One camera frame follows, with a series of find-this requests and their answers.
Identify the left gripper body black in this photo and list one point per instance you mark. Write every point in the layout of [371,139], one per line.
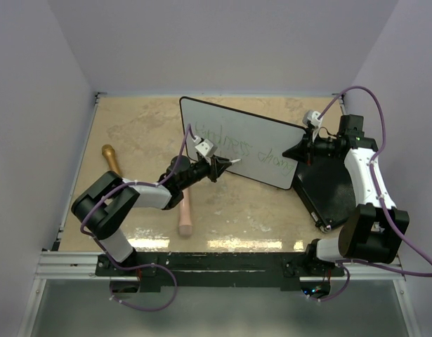
[201,168]

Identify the pink toy microphone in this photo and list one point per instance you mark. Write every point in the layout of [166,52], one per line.
[185,222]

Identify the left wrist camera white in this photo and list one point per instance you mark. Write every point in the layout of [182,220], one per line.
[204,147]

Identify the gold toy microphone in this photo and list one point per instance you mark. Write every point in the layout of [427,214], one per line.
[110,156]

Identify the white whiteboard black frame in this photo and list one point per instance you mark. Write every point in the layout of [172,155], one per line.
[256,142]

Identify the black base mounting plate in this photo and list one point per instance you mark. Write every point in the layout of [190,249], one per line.
[150,271]

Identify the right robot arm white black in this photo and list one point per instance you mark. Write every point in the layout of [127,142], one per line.
[369,233]

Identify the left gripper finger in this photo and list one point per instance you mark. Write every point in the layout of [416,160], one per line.
[216,173]
[221,162]

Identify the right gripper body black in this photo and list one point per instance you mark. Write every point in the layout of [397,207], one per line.
[323,148]

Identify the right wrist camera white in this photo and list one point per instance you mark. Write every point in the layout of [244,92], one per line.
[312,118]

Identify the black keyboard case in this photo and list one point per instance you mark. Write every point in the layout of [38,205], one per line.
[326,190]

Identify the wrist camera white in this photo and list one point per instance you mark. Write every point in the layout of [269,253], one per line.
[312,118]
[204,147]

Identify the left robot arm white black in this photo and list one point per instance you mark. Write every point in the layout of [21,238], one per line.
[103,207]

